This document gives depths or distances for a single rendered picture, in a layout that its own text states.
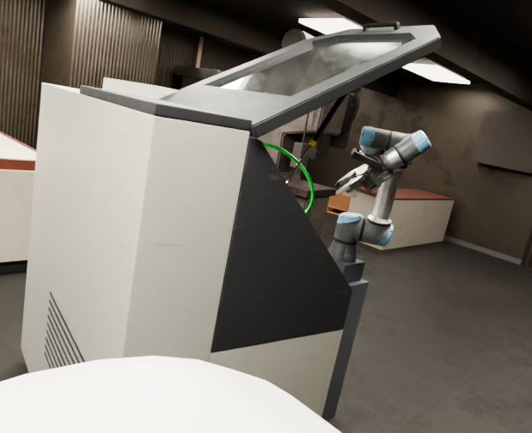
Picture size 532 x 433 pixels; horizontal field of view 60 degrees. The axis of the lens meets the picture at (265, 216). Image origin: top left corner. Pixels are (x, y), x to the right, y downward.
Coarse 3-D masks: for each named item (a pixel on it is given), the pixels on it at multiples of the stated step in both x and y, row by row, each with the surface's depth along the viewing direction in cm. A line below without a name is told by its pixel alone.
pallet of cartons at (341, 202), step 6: (336, 192) 835; (330, 198) 841; (336, 198) 836; (342, 198) 830; (348, 198) 824; (330, 204) 843; (336, 204) 837; (342, 204) 831; (348, 204) 825; (336, 210) 871
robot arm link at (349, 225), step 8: (344, 216) 222; (352, 216) 221; (360, 216) 222; (344, 224) 222; (352, 224) 221; (360, 224) 221; (336, 232) 226; (344, 232) 223; (352, 232) 222; (360, 232) 221; (344, 240) 223; (352, 240) 223; (360, 240) 224
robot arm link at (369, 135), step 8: (368, 128) 171; (376, 128) 171; (360, 136) 175; (368, 136) 170; (376, 136) 169; (384, 136) 169; (360, 144) 174; (368, 144) 172; (376, 144) 170; (384, 144) 170; (368, 152) 204; (376, 152) 206
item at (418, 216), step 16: (368, 192) 646; (400, 192) 702; (416, 192) 747; (432, 192) 799; (352, 208) 671; (368, 208) 653; (400, 208) 643; (416, 208) 679; (432, 208) 720; (448, 208) 763; (400, 224) 657; (416, 224) 695; (432, 224) 738; (400, 240) 671; (416, 240) 711; (432, 240) 756
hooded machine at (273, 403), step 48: (0, 384) 16; (48, 384) 16; (96, 384) 17; (144, 384) 17; (192, 384) 19; (240, 384) 21; (0, 432) 14; (48, 432) 14; (96, 432) 14; (144, 432) 15; (192, 432) 15; (240, 432) 16; (288, 432) 18; (336, 432) 22
